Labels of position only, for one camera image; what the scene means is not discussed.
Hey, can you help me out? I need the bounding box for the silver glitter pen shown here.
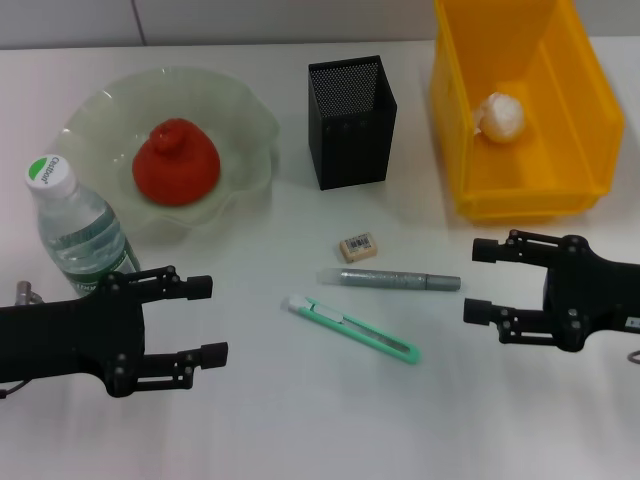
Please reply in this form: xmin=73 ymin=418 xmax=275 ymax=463
xmin=315 ymin=267 xmax=462 ymax=295

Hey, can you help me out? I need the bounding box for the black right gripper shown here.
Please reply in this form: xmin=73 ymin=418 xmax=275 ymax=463
xmin=462 ymin=229 xmax=640 ymax=353

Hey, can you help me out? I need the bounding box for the yellow plastic bin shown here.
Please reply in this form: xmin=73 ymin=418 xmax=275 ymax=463
xmin=429 ymin=0 xmax=626 ymax=224

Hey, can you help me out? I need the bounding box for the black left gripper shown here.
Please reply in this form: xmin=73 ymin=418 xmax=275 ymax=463
xmin=0 ymin=265 xmax=230 ymax=400

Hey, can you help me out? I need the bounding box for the white paper ball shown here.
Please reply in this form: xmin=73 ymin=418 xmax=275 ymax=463
xmin=472 ymin=91 xmax=527 ymax=145

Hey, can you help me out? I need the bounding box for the clear green-label water bottle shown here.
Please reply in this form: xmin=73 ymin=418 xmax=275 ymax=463
xmin=24 ymin=152 xmax=144 ymax=301

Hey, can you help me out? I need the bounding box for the black mesh pen holder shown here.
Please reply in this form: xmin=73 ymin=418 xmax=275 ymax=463
xmin=307 ymin=53 xmax=399 ymax=192

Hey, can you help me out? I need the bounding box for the beige eraser with barcode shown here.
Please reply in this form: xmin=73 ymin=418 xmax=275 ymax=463
xmin=338 ymin=230 xmax=380 ymax=265

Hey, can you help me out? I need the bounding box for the green glass fruit plate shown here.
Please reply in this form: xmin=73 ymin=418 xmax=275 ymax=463
xmin=57 ymin=67 xmax=281 ymax=246

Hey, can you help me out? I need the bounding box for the green utility knife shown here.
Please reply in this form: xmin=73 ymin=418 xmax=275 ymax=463
xmin=287 ymin=294 xmax=422 ymax=366

